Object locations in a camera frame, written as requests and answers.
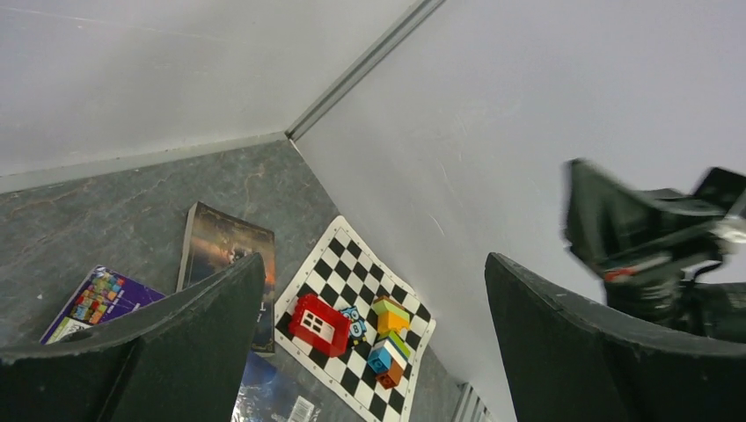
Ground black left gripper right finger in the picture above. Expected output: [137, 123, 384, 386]
[485, 252, 745, 421]

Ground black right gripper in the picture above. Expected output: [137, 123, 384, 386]
[564, 158, 745, 344]

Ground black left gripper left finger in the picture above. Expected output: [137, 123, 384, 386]
[1, 254, 265, 421]

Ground blue cover paperback book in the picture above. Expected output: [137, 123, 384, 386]
[230, 352, 322, 422]

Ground purple paperback book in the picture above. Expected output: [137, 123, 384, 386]
[40, 266, 165, 345]

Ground dark orange paperback book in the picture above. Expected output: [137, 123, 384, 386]
[176, 201, 276, 357]

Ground red toy block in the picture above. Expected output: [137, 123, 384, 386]
[288, 294, 351, 358]

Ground owl pattern eraser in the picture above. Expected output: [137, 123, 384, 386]
[340, 306, 367, 346]

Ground striped colour block stack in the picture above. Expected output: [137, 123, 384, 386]
[367, 330, 412, 389]

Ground orange green toy blocks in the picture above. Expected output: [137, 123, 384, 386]
[371, 295, 411, 335]

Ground slotted cable duct rail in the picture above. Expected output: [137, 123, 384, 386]
[451, 382, 494, 422]

